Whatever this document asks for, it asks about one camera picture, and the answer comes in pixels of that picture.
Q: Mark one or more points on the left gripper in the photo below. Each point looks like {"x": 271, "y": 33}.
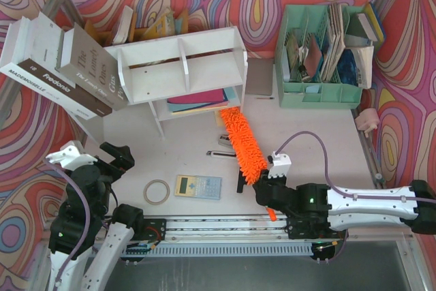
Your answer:
{"x": 111, "y": 162}

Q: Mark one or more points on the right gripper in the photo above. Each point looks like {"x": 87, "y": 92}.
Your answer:
{"x": 264, "y": 186}

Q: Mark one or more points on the clear tape roll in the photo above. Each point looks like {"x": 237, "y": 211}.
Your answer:
{"x": 156, "y": 192}

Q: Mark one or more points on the orange microfiber duster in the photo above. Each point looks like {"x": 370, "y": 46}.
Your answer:
{"x": 248, "y": 153}

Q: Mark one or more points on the black clip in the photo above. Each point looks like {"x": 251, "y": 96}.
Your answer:
{"x": 241, "y": 182}

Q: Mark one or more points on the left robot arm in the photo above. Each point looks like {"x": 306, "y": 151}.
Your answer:
{"x": 84, "y": 248}

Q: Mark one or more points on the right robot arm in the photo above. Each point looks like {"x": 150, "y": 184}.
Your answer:
{"x": 412, "y": 206}

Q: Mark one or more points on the white wooden bookshelf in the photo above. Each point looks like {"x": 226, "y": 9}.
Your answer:
{"x": 153, "y": 71}

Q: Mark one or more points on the white side shelf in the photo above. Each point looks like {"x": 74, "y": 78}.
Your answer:
{"x": 93, "y": 128}

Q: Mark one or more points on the beige blue calculator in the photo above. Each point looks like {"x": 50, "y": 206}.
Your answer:
{"x": 200, "y": 187}

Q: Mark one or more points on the white book Mademoiselle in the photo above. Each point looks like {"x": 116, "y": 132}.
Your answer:
{"x": 19, "y": 66}

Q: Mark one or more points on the grey book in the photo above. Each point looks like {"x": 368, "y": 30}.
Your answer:
{"x": 91, "y": 67}

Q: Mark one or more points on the pink pig figurine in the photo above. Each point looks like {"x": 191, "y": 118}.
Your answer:
{"x": 367, "y": 121}

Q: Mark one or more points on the black silver stapler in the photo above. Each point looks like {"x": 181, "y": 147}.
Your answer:
{"x": 224, "y": 140}

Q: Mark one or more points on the yellow sticky notes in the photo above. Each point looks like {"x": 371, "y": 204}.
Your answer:
{"x": 218, "y": 119}

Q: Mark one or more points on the stack of coloured paper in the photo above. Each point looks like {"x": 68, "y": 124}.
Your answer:
{"x": 217, "y": 98}

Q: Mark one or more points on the books behind shelf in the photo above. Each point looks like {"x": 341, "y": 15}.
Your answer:
{"x": 127, "y": 30}

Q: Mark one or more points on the mint green desk organizer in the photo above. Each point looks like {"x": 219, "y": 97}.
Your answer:
{"x": 310, "y": 45}

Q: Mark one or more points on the brown book Fredonia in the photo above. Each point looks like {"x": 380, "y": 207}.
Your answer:
{"x": 46, "y": 49}

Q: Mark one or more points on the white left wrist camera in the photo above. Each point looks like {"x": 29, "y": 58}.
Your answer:
{"x": 71, "y": 156}

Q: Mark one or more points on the aluminium mounting rail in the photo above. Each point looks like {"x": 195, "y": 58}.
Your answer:
{"x": 255, "y": 228}

